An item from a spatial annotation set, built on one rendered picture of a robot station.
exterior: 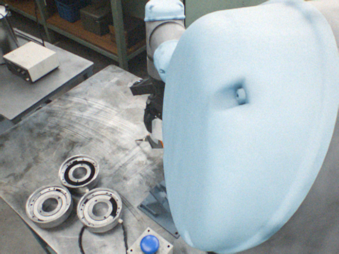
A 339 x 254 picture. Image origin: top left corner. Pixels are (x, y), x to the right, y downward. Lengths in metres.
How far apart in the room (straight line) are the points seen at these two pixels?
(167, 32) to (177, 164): 0.40
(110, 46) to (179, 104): 2.29
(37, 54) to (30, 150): 0.59
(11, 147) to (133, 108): 0.39
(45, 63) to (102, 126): 0.55
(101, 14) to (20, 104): 1.36
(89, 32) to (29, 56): 1.25
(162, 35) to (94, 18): 2.01
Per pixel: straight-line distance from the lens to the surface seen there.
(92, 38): 2.57
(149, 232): 0.71
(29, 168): 0.94
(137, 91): 0.76
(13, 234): 1.81
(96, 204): 0.78
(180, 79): 0.15
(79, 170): 0.87
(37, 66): 1.41
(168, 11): 0.58
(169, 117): 0.18
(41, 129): 1.03
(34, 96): 1.37
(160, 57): 0.50
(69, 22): 2.87
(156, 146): 0.83
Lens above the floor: 1.49
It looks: 46 degrees down
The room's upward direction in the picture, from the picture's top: straight up
